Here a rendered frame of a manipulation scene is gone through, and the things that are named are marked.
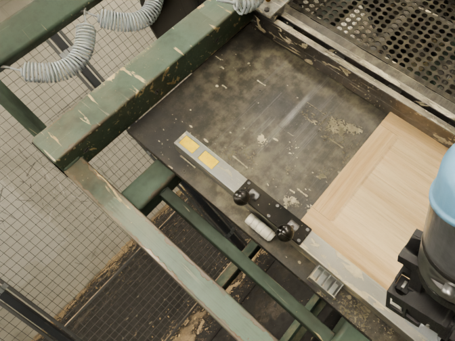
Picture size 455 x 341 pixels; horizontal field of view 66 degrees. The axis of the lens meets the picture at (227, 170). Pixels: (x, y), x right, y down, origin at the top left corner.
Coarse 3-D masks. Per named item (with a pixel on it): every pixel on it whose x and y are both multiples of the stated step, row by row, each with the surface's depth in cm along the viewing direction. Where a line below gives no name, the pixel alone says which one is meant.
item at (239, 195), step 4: (236, 192) 77; (240, 192) 76; (244, 192) 76; (248, 192) 87; (252, 192) 86; (256, 192) 87; (236, 196) 76; (240, 196) 76; (244, 196) 76; (248, 196) 76; (252, 196) 84; (256, 196) 86; (236, 200) 76; (240, 200) 76; (244, 200) 76; (248, 200) 77; (240, 204) 76; (244, 204) 77
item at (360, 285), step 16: (176, 144) 94; (192, 160) 94; (208, 176) 95; (224, 176) 91; (240, 176) 90; (272, 224) 85; (304, 240) 84; (320, 240) 84; (320, 256) 82; (336, 256) 82; (336, 272) 81; (352, 272) 81; (352, 288) 79; (368, 288) 79; (384, 288) 79; (368, 304) 79; (384, 304) 78; (384, 320) 79; (400, 320) 76; (416, 336) 75
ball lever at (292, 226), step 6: (288, 222) 84; (294, 222) 84; (282, 228) 73; (288, 228) 73; (294, 228) 83; (276, 234) 74; (282, 234) 72; (288, 234) 72; (282, 240) 73; (288, 240) 73
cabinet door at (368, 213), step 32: (384, 128) 98; (352, 160) 94; (384, 160) 95; (416, 160) 94; (352, 192) 91; (384, 192) 91; (416, 192) 91; (320, 224) 87; (352, 224) 88; (384, 224) 87; (416, 224) 87; (352, 256) 84; (384, 256) 84
